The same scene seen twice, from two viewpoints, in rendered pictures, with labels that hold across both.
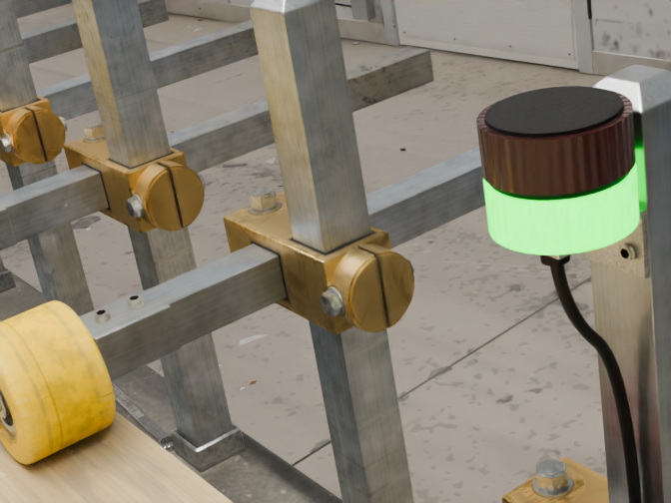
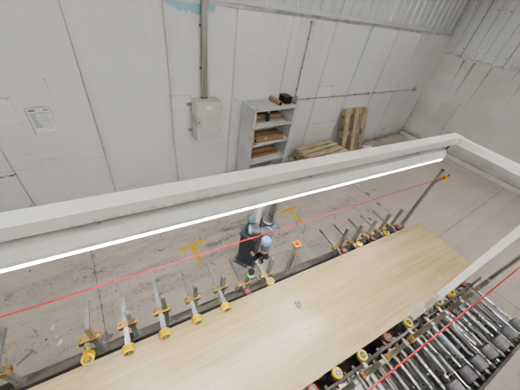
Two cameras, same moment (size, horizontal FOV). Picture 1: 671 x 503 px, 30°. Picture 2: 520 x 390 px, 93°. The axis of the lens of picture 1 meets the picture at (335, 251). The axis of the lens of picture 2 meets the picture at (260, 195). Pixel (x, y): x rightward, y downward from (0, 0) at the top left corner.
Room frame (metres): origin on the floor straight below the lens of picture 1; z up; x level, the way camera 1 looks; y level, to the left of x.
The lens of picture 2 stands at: (0.57, 1.16, 3.05)
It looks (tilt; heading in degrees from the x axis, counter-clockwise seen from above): 40 degrees down; 267
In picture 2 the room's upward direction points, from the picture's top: 11 degrees clockwise
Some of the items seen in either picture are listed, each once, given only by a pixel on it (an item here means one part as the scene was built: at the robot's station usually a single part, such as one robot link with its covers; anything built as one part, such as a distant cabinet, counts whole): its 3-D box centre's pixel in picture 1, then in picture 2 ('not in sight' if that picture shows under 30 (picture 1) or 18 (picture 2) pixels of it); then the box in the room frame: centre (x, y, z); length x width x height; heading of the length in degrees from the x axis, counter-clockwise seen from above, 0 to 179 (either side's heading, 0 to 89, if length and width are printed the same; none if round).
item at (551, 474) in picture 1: (552, 476); not in sight; (0.55, -0.09, 0.88); 0.02 x 0.02 x 0.01
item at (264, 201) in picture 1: (263, 200); not in sight; (0.76, 0.04, 0.98); 0.02 x 0.02 x 0.01
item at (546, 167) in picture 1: (555, 139); not in sight; (0.46, -0.09, 1.10); 0.06 x 0.06 x 0.02
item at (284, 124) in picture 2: not in sight; (263, 142); (0.50, -3.18, 0.78); 0.90 x 0.45 x 1.55; 37
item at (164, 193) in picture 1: (134, 180); (193, 298); (0.93, 0.15, 0.95); 0.13 x 0.06 x 0.05; 32
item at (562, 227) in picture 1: (560, 197); not in sight; (0.46, -0.09, 1.07); 0.06 x 0.06 x 0.02
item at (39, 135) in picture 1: (11, 124); (162, 310); (1.14, 0.28, 0.95); 0.13 x 0.06 x 0.05; 32
